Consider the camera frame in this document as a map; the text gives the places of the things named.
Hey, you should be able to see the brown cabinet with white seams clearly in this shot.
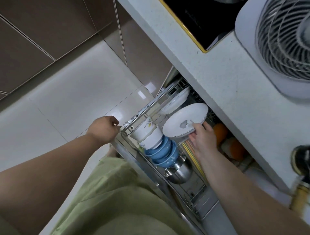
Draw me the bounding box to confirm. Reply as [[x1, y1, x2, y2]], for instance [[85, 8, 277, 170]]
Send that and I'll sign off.
[[0, 0, 127, 101]]

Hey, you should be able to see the small stainless steel bowl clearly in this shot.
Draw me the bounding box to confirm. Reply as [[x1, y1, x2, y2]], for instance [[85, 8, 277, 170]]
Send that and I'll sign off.
[[173, 155, 187, 169]]

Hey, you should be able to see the person's left hand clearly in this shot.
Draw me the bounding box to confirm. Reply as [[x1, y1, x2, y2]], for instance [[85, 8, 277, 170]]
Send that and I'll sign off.
[[86, 116, 121, 146]]

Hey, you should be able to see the black bottle with gold neck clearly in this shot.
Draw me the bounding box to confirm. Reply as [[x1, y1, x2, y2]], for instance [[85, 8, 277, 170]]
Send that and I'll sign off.
[[289, 145, 310, 218]]

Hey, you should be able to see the white plate with grey print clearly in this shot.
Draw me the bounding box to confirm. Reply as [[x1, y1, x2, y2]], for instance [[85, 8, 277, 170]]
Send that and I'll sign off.
[[162, 103, 209, 139]]

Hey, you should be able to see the large stainless steel bowl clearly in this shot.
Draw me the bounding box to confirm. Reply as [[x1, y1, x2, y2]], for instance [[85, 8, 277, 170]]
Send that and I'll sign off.
[[164, 161, 193, 184]]

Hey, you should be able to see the green garment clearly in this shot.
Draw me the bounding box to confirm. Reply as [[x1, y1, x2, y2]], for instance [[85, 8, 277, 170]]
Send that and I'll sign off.
[[50, 155, 196, 235]]

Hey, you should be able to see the black cooktop with gold trim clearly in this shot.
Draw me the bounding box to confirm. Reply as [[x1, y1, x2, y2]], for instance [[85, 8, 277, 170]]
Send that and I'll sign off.
[[159, 0, 250, 54]]

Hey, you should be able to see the blue speckled bowl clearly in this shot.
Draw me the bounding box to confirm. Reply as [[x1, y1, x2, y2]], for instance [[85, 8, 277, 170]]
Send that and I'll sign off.
[[155, 146, 180, 168], [150, 142, 177, 163], [145, 136, 173, 158]]

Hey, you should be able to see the bundle of yellow chopsticks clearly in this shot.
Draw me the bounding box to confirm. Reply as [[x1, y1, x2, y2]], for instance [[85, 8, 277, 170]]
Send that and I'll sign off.
[[182, 142, 209, 184]]

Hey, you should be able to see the white bowl with flower print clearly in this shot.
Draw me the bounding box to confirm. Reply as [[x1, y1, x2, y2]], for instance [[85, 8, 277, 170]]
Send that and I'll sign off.
[[129, 116, 163, 143], [137, 134, 165, 149]]

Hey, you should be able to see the pull-out wire rack drawer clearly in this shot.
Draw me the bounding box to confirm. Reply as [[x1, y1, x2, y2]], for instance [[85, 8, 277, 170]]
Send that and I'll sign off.
[[109, 65, 233, 235]]

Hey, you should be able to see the glossy brown cabinet door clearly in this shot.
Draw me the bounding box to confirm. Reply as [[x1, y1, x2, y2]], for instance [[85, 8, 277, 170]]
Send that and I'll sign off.
[[114, 0, 173, 98]]

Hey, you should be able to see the plain white plate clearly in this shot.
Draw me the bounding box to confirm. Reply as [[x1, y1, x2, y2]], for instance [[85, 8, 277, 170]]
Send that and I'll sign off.
[[159, 87, 190, 115]]

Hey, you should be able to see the white table fan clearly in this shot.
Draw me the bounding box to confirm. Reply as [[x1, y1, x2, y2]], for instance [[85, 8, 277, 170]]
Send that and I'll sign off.
[[235, 0, 310, 104]]

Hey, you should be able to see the orange round container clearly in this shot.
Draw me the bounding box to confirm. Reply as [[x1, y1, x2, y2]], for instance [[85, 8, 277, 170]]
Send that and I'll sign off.
[[213, 123, 229, 146], [229, 139, 246, 161]]

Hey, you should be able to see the person's right forearm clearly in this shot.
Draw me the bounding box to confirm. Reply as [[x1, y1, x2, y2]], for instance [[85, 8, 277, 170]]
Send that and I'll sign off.
[[196, 151, 310, 235]]

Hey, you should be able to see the person's left forearm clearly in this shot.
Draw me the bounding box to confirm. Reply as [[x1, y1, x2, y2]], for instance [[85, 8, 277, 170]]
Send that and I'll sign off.
[[0, 133, 109, 235]]

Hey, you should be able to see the person's right hand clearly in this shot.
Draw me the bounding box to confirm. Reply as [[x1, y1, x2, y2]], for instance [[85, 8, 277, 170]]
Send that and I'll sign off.
[[188, 121, 217, 161]]

